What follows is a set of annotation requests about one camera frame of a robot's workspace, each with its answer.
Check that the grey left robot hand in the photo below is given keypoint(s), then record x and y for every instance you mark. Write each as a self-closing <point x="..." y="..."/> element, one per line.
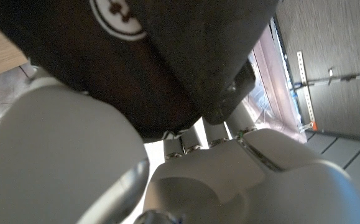
<point x="214" y="180"/>

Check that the printed window backdrop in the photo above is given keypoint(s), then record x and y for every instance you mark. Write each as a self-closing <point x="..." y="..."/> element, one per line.
<point x="276" y="102"/>

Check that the black paisley bandana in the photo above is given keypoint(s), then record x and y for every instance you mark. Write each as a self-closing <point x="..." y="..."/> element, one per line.
<point x="136" y="62"/>

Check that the white slotted metal rail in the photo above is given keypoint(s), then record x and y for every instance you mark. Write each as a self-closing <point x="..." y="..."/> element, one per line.
<point x="305" y="90"/>

